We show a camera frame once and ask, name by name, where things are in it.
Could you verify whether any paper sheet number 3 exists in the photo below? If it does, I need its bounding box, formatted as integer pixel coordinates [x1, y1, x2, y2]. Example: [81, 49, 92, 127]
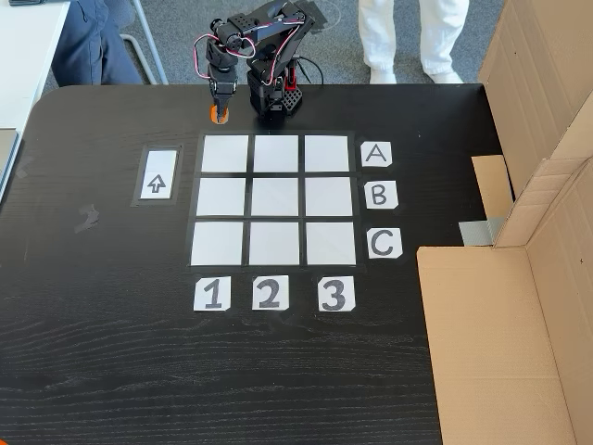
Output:
[317, 275, 357, 312]

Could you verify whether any brown cardboard box wall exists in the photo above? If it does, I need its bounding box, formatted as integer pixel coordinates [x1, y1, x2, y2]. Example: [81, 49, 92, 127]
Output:
[471, 0, 593, 247]
[416, 157, 593, 445]

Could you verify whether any paper sheet number 1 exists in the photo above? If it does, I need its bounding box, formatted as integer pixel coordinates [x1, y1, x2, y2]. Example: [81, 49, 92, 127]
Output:
[193, 276, 232, 312]

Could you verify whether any white nine-square grid sheet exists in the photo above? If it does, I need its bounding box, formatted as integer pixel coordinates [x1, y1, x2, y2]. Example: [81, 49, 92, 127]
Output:
[186, 131, 360, 269]

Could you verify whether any black floor tape patch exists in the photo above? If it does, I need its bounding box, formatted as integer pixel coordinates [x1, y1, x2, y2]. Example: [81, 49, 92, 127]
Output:
[298, 0, 342, 32]

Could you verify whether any white desk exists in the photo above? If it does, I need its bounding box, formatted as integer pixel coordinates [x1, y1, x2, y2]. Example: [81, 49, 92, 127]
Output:
[0, 0, 70, 203]

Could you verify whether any standing person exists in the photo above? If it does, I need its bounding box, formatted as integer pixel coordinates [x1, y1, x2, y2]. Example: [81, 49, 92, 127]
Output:
[357, 0, 472, 85]

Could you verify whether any paper sheet letter C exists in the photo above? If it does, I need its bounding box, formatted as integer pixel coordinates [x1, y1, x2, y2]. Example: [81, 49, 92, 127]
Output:
[367, 227, 403, 260]

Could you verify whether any paper sheet letter A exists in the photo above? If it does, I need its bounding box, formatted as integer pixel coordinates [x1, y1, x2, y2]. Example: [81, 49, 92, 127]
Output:
[360, 141, 394, 169]

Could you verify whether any black power cable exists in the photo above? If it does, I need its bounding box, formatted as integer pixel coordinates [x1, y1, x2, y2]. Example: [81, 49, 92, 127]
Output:
[293, 55, 325, 87]

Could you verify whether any red white servo cable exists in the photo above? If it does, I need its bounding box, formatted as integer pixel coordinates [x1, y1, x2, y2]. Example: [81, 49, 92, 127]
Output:
[193, 6, 308, 87]

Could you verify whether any paper sheet letter B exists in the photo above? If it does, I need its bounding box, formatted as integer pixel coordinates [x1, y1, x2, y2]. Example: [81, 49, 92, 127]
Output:
[364, 180, 399, 210]

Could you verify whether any white arrow paper sheet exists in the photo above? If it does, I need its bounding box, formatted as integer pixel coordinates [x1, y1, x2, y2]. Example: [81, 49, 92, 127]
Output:
[137, 148, 180, 201]

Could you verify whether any grey metal chair frame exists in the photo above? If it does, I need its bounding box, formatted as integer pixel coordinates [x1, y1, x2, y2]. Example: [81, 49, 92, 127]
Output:
[120, 0, 170, 86]

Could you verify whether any paper sheet number 2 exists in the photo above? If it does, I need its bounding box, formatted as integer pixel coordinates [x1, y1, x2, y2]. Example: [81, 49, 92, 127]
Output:
[251, 274, 290, 312]

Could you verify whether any seated person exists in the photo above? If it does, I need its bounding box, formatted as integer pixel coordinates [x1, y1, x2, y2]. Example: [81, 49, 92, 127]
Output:
[50, 0, 145, 86]

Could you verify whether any clear tape scrap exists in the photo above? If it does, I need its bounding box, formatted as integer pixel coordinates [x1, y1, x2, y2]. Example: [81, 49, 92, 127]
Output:
[72, 202, 102, 234]

